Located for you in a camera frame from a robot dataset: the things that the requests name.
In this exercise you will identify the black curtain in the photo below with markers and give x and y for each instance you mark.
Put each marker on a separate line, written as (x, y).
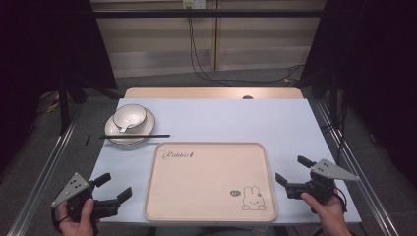
(377, 65)
(39, 49)

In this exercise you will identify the black chopstick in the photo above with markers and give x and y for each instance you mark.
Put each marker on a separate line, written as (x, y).
(157, 135)
(131, 136)

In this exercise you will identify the white bowl with dark rim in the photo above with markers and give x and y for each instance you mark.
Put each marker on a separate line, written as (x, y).
(135, 114)

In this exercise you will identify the white wall socket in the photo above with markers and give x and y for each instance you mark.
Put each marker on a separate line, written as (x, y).
(194, 3)

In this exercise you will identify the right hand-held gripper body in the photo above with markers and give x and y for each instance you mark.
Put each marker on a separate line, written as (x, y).
(324, 183)

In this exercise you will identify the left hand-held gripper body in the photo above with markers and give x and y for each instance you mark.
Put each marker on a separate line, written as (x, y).
(73, 188)

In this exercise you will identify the dark round table grommet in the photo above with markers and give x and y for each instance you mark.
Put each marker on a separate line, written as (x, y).
(247, 97)

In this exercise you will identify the black horizontal bar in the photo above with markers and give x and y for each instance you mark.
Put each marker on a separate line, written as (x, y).
(229, 13)

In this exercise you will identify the white ceramic spoon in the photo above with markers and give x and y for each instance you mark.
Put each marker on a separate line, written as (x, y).
(124, 128)

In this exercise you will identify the black metal stand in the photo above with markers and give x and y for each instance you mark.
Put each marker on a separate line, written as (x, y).
(63, 108)
(333, 91)

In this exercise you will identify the small black stick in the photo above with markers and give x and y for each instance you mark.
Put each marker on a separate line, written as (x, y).
(88, 139)

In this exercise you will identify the light blue table mat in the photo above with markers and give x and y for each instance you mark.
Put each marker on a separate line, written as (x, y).
(229, 121)

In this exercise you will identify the white plate with dark rim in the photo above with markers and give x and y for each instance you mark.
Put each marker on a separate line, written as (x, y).
(149, 124)

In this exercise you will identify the beige tray with rabbit print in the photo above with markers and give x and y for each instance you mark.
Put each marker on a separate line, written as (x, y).
(209, 183)

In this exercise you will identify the person's left hand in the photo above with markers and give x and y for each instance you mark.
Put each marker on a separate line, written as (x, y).
(77, 227)

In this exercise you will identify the person's right hand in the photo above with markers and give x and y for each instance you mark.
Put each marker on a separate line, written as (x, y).
(329, 214)

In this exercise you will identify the metal floor rail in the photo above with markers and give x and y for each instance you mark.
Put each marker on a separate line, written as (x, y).
(360, 170)
(42, 173)

